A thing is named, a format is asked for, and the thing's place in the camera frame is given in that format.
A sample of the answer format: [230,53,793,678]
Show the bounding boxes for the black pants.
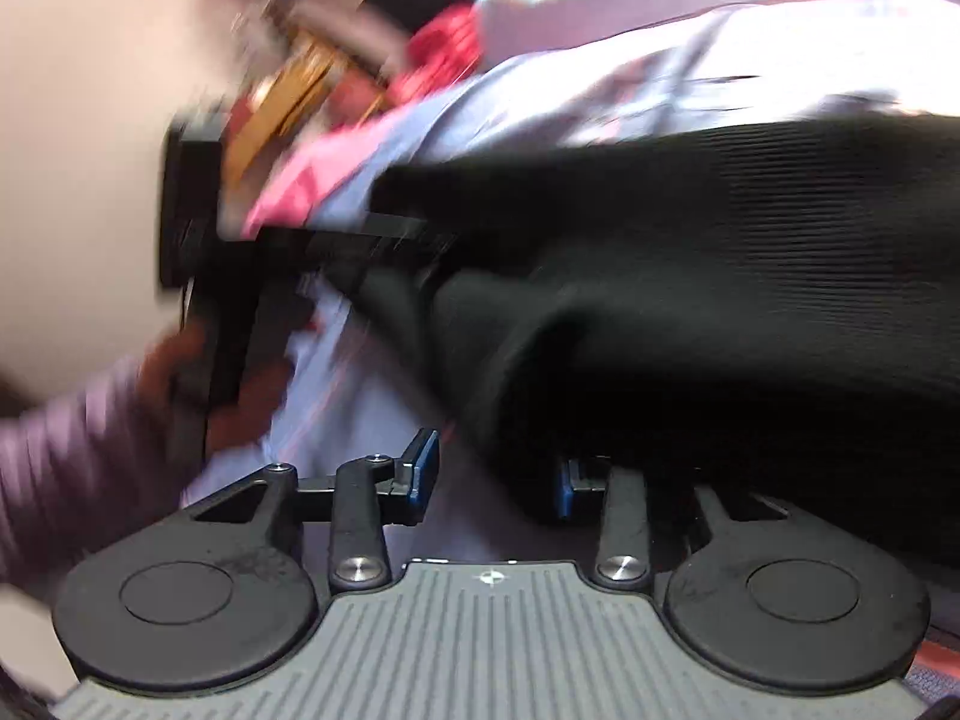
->
[331,115,958,562]

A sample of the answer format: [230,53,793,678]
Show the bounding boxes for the purple sleeved left forearm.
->
[2,359,203,585]

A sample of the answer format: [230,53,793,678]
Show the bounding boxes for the left hand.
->
[138,313,317,458]

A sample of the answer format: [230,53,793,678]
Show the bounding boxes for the yellow wooden shelf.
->
[220,7,392,189]

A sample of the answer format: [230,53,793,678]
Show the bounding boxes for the red clothes pile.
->
[387,5,483,106]

